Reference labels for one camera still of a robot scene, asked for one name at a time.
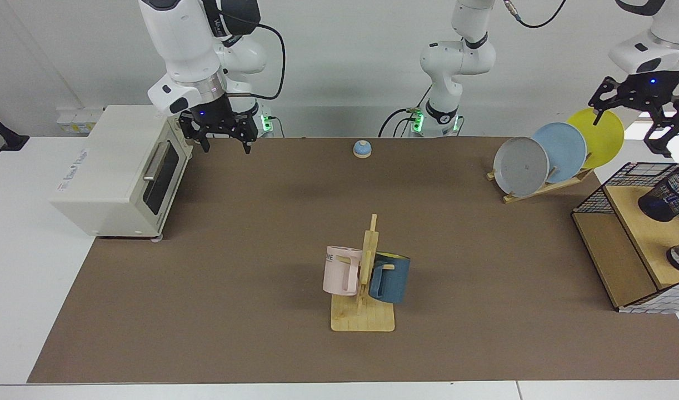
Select black mesh pen holder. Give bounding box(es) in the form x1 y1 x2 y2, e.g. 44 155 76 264
637 171 679 223

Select yellow plate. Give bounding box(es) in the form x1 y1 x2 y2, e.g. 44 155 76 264
566 107 625 169

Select light blue plate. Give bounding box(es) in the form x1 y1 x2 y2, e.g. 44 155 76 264
531 122 587 184

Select pale toaster oven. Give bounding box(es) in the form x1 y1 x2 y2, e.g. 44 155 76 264
49 104 194 241

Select grey plate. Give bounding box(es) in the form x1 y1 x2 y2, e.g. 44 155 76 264
493 137 550 198

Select wooden plate rack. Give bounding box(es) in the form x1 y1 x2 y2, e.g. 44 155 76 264
487 167 595 204

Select pink cup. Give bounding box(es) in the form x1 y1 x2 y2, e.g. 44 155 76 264
323 246 364 297

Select brown table cloth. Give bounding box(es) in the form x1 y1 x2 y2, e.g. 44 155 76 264
27 137 679 384

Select teal cup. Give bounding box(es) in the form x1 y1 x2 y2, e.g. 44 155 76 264
368 252 411 304

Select wooden cup stand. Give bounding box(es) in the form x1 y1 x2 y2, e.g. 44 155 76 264
331 214 396 333

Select white wall socket strip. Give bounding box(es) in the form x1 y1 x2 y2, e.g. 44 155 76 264
56 107 104 135

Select wire basket with wooden floor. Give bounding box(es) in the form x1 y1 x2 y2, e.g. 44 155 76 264
571 162 679 315

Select black base cables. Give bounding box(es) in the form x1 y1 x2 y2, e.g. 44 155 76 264
378 83 436 138

